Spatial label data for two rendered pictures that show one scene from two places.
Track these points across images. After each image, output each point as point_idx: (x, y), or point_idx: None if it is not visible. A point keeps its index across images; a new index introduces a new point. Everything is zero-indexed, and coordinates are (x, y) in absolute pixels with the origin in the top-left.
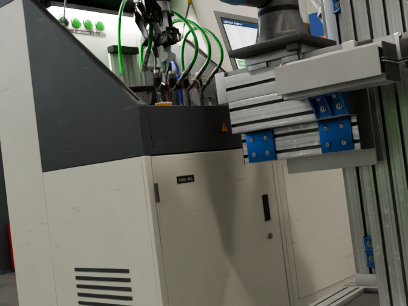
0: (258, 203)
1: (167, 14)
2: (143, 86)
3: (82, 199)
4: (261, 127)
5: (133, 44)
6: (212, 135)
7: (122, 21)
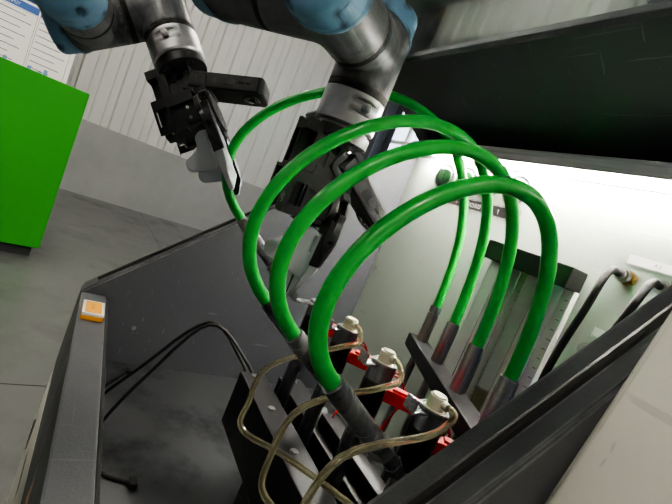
0: None
1: (296, 126)
2: (424, 357)
3: None
4: None
5: (604, 260)
6: (32, 469)
7: (601, 186)
